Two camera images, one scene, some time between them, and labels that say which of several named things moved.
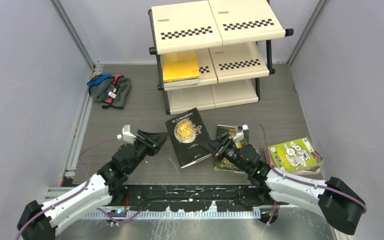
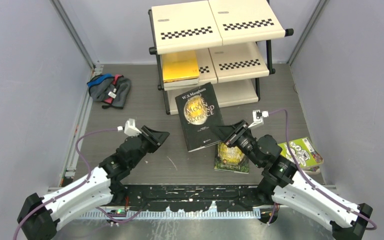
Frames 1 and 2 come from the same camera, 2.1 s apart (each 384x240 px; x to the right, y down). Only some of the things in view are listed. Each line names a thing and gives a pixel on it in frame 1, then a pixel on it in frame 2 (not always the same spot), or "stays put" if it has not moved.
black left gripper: [159, 138] stays put
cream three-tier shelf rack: [231, 38] stays put
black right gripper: [213, 146] -> [231, 134]
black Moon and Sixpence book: [187, 131] -> [198, 111]
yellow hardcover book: [180, 66] stays put
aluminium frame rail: [70, 168] stays put
